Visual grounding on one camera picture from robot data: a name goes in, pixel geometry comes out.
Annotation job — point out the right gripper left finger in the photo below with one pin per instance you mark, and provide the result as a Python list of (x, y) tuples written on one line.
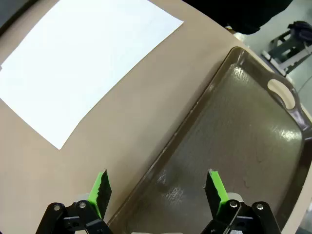
[(103, 192)]

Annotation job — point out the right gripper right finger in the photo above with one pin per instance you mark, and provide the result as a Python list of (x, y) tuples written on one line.
[(214, 192)]

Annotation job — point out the stack of white A4 sheets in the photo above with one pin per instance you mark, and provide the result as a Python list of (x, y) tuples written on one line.
[(85, 61)]

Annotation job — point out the brown plastic serving tray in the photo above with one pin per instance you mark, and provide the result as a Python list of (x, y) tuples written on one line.
[(231, 146)]

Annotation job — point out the person in black jacket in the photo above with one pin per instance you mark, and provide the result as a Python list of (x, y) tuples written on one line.
[(243, 14)]

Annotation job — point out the black bag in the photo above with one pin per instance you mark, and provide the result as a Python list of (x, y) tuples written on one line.
[(301, 30)]

